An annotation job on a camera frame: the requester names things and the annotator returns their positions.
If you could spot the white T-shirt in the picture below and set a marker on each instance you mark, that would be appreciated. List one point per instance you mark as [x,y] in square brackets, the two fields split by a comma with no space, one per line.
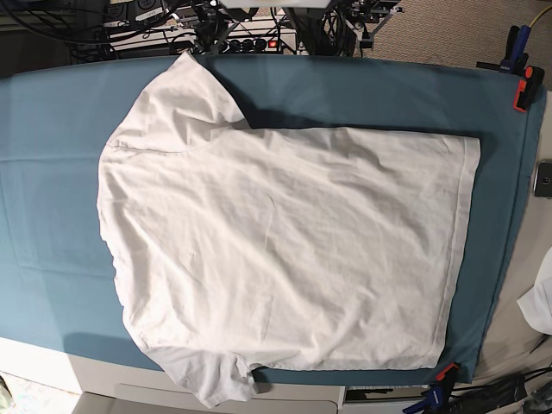
[297,249]

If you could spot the black power strip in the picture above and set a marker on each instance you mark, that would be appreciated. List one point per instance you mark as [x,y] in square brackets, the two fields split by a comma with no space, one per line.
[248,46]

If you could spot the teal table cloth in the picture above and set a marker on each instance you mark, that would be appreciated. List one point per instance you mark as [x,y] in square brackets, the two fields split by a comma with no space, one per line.
[57,288]

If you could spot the orange black clamp bottom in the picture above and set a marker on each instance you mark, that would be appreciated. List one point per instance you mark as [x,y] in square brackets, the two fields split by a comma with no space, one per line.
[449,373]

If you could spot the orange black clamp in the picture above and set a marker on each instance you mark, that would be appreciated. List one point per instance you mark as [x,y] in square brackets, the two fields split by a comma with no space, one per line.
[527,88]
[449,373]

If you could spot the blue black clamp bottom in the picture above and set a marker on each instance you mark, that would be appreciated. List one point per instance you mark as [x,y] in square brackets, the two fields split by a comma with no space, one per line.
[436,398]

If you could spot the blue black clamp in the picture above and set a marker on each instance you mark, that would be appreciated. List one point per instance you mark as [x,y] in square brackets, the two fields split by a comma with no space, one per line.
[515,58]
[436,398]

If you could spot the silver device at right edge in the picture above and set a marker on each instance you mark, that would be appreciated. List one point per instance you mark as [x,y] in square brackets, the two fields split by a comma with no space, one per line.
[542,187]

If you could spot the white cloth at right edge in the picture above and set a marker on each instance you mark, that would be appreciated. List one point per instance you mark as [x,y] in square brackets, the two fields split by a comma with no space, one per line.
[535,304]

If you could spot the orange black clamp top right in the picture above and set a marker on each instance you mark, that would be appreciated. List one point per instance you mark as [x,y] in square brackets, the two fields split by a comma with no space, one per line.
[527,88]

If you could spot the blue black clamp top right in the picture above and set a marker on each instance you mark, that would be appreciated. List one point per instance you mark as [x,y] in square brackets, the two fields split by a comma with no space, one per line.
[515,58]

